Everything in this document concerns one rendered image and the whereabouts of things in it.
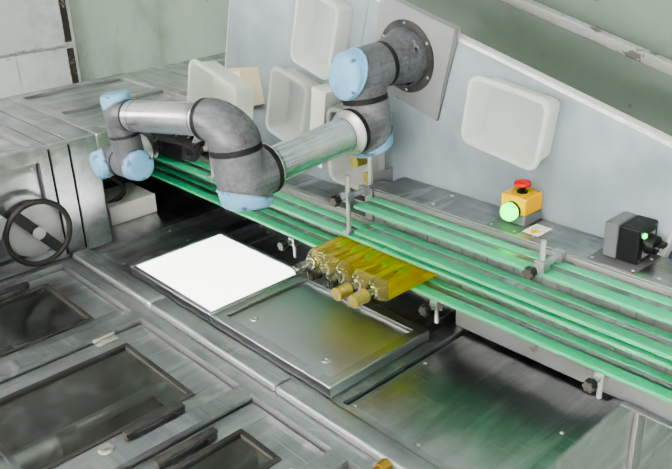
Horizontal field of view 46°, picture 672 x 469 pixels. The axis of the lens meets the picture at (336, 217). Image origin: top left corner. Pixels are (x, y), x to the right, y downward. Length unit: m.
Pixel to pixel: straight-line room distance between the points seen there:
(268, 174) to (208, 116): 0.18
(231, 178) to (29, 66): 3.88
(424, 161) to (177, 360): 0.83
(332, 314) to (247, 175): 0.56
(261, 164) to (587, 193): 0.74
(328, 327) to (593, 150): 0.78
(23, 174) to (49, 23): 3.04
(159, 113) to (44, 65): 3.71
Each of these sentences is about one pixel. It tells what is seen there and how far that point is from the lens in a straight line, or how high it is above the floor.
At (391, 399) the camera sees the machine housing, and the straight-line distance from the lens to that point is 1.84.
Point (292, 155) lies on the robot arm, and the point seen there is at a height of 1.22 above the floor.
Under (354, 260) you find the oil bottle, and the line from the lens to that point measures 2.01.
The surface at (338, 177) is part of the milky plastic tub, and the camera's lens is 2.30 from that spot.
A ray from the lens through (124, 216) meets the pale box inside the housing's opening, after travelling 2.85.
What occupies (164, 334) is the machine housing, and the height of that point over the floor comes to 1.43.
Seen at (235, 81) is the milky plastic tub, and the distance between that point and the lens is 2.14.
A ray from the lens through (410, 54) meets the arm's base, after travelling 2.02.
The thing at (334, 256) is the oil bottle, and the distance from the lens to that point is 2.04.
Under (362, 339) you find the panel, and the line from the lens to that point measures 1.98.
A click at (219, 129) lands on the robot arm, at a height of 1.40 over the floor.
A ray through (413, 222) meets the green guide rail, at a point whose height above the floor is 0.95.
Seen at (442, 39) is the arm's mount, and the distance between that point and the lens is 2.00.
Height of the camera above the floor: 2.28
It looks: 38 degrees down
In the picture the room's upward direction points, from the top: 112 degrees counter-clockwise
